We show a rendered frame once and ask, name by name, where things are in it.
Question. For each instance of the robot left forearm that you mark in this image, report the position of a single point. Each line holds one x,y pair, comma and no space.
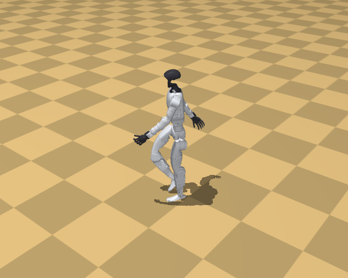
160,126

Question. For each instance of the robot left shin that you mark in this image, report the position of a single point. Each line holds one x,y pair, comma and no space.
179,182

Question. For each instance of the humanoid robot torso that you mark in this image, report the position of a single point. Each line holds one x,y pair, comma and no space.
177,129

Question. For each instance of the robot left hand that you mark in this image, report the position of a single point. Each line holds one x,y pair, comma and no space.
141,139

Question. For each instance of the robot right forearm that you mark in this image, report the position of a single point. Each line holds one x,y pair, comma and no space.
188,111

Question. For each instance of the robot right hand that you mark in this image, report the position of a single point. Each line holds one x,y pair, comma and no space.
197,121

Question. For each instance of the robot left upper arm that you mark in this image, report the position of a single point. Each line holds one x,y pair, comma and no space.
174,104

